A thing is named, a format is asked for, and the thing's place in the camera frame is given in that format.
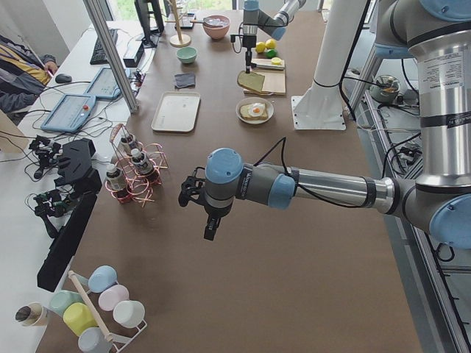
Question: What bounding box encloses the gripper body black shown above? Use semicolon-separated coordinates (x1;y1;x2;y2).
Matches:
205;204;227;222
242;35;256;52

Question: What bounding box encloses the bread slice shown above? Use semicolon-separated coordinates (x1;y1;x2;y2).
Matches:
237;71;265;93

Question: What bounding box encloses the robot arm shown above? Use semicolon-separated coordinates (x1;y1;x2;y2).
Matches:
242;0;306;74
200;1;470;249

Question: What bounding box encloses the beige serving tray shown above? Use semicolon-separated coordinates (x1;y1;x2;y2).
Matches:
151;91;200;133

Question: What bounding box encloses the yellow lemon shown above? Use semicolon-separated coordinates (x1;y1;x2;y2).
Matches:
265;38;277;50
255;41;266;54

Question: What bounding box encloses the green lime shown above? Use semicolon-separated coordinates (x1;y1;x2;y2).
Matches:
265;49;277;59

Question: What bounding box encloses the pink bowl with ice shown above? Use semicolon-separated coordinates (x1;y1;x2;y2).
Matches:
202;15;230;40

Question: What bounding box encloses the wooden cutting board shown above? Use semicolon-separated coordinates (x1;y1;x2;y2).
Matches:
243;58;286;96

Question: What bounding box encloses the white round plate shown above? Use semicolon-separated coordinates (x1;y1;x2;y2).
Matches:
235;97;275;125

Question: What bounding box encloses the green ceramic bowl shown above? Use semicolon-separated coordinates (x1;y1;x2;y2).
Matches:
176;46;198;64

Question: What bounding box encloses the grey folded cloth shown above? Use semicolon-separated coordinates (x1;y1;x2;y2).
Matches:
174;72;196;89

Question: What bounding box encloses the wooden mug tree stand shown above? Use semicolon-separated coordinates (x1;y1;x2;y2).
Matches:
166;0;191;48

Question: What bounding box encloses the bottle in rack middle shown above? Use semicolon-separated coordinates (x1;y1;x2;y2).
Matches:
131;148;152;175

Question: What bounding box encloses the bottle in rack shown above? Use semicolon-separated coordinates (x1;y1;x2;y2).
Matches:
120;135;139;154
106;163;123;191
131;148;152;175

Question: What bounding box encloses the bottle in rack front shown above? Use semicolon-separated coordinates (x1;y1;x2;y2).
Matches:
106;163;123;191

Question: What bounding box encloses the bottle in rack rear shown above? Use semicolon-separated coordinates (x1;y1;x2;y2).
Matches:
120;135;139;154

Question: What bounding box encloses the blue cup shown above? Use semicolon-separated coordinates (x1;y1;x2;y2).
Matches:
88;265;117;293

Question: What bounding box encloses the white cup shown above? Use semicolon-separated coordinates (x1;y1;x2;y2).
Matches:
113;300;145;328

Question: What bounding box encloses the pink cup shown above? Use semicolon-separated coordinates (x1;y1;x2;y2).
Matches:
98;284;130;311

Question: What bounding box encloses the black gripper stand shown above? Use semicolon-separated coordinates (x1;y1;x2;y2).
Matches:
30;136;102;292

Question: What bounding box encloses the blue teach pendant far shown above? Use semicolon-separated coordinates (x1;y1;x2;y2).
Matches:
84;67;121;101

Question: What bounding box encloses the blue teach pendant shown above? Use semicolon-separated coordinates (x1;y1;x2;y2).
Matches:
40;94;96;132
84;67;121;101

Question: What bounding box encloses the black keyboard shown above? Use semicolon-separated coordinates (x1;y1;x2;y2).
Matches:
89;28;119;65

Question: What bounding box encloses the yellow cup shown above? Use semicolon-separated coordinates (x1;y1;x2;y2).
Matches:
63;302;98;337

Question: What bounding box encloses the grey cup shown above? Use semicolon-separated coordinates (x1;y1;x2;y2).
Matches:
78;327;113;353

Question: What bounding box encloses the green cup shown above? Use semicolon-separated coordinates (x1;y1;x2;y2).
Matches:
49;290;83;317

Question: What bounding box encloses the blue teach pendant near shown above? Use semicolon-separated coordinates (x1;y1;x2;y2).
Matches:
40;94;96;132

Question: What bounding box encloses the yellow handled knife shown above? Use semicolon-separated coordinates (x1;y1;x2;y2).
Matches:
252;62;285;71

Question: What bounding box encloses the copper wire bottle rack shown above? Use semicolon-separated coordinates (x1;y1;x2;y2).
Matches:
105;124;169;206

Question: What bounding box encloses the aluminium frame post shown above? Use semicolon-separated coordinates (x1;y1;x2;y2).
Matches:
83;0;138;113

